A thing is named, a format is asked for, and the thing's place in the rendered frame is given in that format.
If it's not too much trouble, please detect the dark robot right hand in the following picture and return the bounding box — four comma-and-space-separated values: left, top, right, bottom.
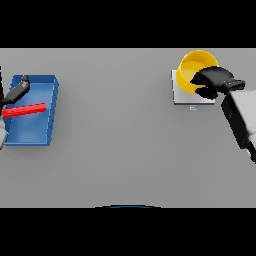
189, 65, 247, 100

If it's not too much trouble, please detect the dark robot left hand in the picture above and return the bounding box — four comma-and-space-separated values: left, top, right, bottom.
0, 65, 31, 108

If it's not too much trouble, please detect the red beaker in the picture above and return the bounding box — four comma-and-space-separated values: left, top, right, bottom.
1, 102, 47, 119

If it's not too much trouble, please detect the yellow bowl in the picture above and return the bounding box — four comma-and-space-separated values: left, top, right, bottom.
175, 49, 220, 95

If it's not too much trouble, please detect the pale square measuring scale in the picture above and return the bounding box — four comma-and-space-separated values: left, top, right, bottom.
171, 69, 217, 106

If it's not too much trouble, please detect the blue tray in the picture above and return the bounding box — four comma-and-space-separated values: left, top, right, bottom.
2, 74, 60, 147

